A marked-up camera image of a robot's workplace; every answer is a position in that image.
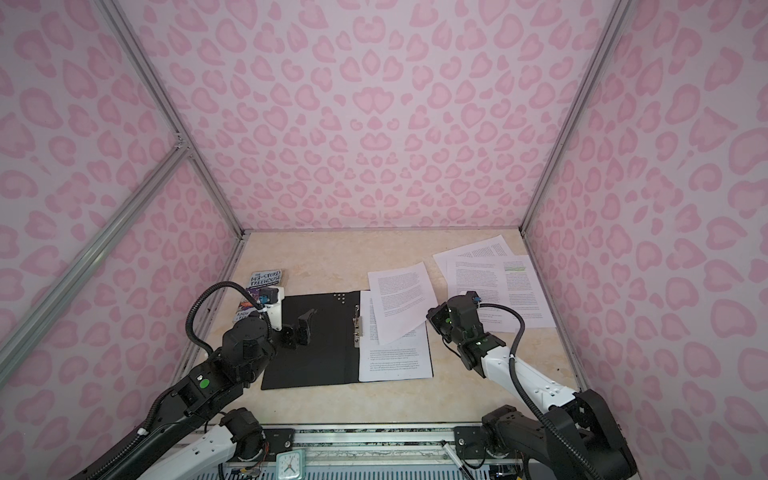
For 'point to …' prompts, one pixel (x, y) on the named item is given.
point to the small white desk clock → (291, 465)
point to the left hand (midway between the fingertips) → (297, 305)
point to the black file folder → (429, 350)
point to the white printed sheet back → (402, 296)
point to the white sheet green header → (508, 280)
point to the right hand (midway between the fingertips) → (425, 307)
